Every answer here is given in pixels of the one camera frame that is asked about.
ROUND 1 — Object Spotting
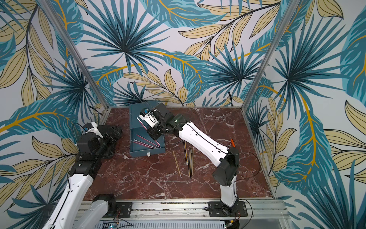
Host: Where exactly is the teal drawer cabinet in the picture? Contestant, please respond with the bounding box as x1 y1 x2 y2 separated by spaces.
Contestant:
129 100 159 129

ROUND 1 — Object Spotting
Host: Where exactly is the pink pencil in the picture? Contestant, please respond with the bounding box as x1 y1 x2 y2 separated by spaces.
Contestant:
133 140 156 149
136 117 147 130
137 135 160 148

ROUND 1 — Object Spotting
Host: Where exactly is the small circuit board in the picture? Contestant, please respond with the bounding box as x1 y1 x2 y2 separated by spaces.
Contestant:
102 221 118 229

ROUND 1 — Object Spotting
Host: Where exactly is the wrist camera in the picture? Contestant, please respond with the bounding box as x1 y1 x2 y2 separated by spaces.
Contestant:
139 108 157 127
83 122 103 138

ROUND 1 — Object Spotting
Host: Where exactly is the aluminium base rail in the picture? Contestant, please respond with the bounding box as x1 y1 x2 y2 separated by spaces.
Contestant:
76 198 294 229

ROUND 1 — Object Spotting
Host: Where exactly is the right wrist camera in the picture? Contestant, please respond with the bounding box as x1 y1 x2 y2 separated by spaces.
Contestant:
139 108 157 127

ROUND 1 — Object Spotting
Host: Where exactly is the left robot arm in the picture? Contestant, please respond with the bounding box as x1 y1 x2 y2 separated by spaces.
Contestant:
44 122 123 229

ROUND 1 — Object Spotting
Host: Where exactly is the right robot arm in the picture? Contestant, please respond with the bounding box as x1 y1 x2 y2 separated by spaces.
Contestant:
139 103 239 211

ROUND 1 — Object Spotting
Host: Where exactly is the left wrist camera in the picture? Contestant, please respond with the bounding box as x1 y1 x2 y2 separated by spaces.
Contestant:
83 122 103 138

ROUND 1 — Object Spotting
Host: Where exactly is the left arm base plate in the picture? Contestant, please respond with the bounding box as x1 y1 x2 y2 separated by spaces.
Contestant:
105 202 132 218

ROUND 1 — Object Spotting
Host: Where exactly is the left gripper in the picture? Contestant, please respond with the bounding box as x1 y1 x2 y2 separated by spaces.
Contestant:
94 125 122 159

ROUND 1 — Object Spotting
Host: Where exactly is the teal top drawer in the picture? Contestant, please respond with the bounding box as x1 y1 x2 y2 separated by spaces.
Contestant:
130 127 165 157

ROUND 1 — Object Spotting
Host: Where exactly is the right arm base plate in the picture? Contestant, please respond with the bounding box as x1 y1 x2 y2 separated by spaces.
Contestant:
204 201 248 218

